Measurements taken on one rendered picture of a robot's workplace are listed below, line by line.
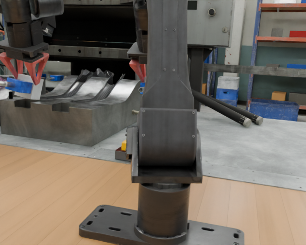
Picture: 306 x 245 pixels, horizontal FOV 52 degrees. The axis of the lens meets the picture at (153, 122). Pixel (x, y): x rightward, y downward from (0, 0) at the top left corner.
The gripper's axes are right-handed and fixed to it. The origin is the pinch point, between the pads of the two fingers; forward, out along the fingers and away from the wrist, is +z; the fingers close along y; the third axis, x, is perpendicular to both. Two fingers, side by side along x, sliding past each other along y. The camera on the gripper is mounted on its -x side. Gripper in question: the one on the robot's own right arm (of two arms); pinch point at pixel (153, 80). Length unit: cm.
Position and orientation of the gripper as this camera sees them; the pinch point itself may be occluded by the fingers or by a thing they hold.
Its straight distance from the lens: 82.4
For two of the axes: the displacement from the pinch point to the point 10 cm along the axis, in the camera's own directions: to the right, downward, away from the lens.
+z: 0.9, 7.9, 6.1
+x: -2.7, 6.1, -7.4
